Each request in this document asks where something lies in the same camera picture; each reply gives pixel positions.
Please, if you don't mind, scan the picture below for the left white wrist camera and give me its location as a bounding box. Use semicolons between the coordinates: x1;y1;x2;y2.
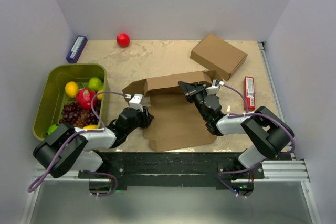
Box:
124;94;143;112

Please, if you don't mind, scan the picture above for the red apple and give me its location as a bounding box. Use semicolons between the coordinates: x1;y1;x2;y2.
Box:
117;33;130;48

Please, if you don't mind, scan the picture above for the green watermelon ball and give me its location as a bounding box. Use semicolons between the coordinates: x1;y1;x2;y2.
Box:
47;124;59;135

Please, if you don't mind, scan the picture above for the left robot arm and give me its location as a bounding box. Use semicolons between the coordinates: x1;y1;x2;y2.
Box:
33;106;154;178

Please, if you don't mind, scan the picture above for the aluminium frame rail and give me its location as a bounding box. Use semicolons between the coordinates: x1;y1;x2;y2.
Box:
258;42;321;223

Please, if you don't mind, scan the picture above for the closed brown cardboard box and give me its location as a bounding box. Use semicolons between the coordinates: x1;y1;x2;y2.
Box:
190;33;248;81

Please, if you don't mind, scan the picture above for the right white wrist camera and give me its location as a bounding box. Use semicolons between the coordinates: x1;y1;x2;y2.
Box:
206;79;224;95

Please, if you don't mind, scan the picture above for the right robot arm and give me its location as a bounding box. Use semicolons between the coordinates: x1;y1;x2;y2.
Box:
178;79;295;178

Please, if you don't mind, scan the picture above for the red rectangular box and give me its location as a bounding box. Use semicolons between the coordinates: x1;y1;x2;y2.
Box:
244;76;256;111

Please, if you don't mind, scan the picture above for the green plastic bin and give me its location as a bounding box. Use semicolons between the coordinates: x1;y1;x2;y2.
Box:
32;63;110;141

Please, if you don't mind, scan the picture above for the brown cardboard box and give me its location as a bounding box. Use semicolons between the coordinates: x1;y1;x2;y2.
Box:
190;33;248;81
122;70;222;152

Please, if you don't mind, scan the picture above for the red dragon fruit toy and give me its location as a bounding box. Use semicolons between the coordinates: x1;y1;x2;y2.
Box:
75;88;97;110

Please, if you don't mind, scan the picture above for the small yellow fruit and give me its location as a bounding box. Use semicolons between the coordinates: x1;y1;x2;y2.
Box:
97;90;103;100

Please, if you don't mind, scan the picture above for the green lime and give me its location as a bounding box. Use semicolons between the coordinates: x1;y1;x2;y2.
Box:
88;77;103;92

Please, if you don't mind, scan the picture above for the purple rectangular box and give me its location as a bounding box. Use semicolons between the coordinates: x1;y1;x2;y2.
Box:
66;35;88;63

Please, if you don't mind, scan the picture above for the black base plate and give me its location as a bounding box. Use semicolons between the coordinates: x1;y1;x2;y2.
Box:
78;152;264;192

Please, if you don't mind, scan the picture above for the purple grape bunch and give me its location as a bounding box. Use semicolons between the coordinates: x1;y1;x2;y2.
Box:
58;102;99;128

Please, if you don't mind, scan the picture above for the yellow lemon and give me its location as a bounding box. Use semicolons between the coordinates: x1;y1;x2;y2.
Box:
65;81;79;98

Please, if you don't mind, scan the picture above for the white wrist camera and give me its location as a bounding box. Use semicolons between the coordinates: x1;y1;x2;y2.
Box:
124;94;143;112
206;79;224;95

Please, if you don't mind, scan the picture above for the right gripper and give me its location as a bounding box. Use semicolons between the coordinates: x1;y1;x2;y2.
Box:
178;82;208;121

